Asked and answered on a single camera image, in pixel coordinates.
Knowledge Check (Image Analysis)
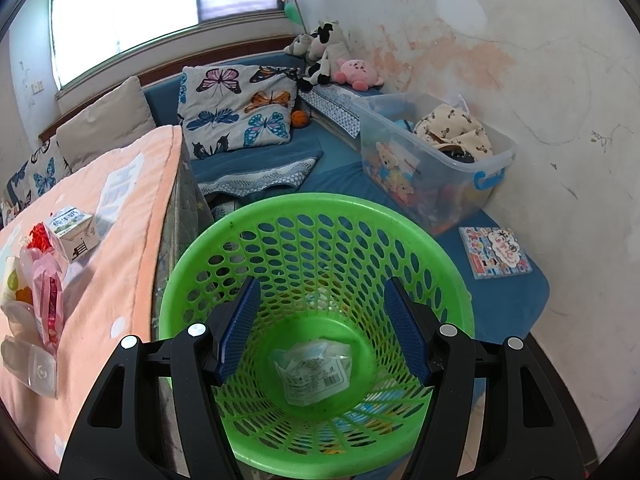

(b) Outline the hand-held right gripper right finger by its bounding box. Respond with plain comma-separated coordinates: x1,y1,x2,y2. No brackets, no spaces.
384,276,586,480

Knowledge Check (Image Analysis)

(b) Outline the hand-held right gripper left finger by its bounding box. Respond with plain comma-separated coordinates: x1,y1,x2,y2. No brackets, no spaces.
59,276,262,480

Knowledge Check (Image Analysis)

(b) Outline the green plastic basket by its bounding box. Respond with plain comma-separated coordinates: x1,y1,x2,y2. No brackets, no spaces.
157,192,475,478

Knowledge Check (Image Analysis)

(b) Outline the white milk carton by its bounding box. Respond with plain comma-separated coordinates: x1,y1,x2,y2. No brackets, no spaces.
42,206,101,261

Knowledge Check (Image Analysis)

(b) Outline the white pouch with coloured print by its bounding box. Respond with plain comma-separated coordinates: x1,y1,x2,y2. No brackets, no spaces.
0,255,38,341

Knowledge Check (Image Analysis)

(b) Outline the clear plastic wrapper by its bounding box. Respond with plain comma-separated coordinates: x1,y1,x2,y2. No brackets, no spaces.
272,340,353,406

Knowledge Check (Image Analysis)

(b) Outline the colourful children's book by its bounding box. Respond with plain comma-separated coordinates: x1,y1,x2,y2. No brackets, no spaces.
459,226,533,280

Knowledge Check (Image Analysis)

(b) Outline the grey quilted cover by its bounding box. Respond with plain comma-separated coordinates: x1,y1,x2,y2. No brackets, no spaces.
155,160,217,311

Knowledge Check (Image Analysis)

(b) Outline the peach blanket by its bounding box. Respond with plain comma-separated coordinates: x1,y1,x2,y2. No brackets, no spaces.
0,124,188,476

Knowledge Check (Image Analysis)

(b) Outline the blue white patterned blanket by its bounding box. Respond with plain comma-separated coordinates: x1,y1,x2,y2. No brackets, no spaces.
197,157,321,196

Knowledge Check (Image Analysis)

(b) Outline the blue bed mat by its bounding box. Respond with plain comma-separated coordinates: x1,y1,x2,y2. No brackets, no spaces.
142,52,551,346

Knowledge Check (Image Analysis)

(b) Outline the dark cloth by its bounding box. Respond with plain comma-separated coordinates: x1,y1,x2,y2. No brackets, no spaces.
440,145,476,163

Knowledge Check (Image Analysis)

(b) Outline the pink snack packet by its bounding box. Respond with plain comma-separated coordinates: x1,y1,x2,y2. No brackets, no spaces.
20,247,68,356

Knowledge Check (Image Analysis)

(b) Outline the clear plastic storage box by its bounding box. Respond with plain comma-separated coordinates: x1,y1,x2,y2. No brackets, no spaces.
352,92,518,236

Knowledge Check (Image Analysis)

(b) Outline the clear plastic blister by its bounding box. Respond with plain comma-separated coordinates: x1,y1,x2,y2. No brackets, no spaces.
0,335,61,401

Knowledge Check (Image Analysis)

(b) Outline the cream printed cloth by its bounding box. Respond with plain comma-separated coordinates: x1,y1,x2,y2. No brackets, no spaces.
414,104,493,157

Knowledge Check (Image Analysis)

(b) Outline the large butterfly print pillow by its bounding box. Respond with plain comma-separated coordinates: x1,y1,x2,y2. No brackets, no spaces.
177,65,300,161

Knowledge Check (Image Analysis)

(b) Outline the folded blue patterned cloth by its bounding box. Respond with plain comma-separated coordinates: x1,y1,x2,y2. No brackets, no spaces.
300,82,386,138

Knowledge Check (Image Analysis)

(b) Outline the small butterfly print pillow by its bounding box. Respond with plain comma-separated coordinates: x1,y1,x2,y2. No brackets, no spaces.
2,135,71,211

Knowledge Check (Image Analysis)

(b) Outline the beige pillow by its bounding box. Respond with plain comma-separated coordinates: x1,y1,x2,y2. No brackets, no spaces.
55,76,157,171

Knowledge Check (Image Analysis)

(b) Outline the pink round plush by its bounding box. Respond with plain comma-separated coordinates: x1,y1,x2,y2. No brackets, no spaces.
333,57,385,92

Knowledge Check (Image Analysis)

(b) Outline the black and white cow plush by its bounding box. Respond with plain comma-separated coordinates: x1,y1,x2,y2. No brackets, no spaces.
297,20,353,86

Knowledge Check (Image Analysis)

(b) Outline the grey plush toy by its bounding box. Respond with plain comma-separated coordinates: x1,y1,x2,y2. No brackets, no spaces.
283,34,316,57

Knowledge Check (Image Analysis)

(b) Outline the window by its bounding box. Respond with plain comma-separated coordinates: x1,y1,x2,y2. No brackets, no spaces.
50,0,296,91

